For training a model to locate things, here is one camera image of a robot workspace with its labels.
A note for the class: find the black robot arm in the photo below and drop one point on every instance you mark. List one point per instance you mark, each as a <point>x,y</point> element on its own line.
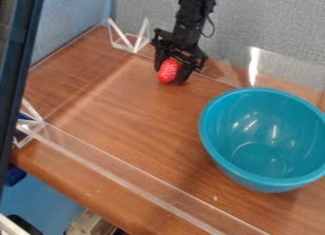
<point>190,18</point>

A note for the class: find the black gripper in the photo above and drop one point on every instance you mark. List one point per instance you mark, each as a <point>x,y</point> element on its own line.
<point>166,49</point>

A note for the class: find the clear acrylic barrier wall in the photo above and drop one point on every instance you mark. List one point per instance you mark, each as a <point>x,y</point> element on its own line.
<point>116,143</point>

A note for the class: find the dark blue vertical post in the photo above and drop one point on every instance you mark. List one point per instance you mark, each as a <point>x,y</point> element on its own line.
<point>20,18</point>

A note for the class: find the blue plastic bowl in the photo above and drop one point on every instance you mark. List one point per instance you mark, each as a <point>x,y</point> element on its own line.
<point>264,136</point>

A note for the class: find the red toy strawberry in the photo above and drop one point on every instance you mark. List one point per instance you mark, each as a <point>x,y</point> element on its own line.
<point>168,70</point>

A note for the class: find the black and white object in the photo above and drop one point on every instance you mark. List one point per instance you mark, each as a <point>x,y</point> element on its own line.
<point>15,226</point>

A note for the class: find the beige object under table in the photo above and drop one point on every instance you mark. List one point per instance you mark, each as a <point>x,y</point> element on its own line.
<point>89,224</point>

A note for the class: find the blue clamp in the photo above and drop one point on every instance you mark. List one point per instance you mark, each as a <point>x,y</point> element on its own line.
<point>15,174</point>

